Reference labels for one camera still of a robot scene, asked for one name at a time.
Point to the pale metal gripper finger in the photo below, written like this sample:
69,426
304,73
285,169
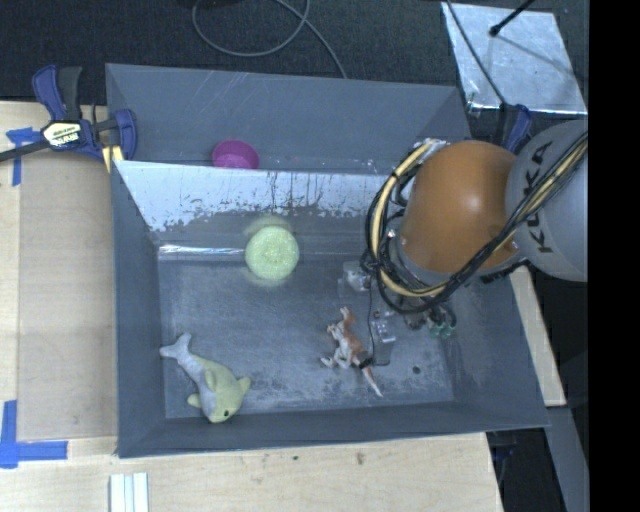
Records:
356,278
384,343

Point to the orange and white toy dinosaur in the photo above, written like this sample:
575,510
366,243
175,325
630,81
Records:
347,344

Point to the grey metal bin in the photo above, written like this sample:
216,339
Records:
280,320

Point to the light green ball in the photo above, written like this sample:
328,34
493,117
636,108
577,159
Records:
272,251

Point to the magenta plastic cup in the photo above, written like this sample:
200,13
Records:
235,154

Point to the grey and yellow toy dolphin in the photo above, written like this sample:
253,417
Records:
212,382

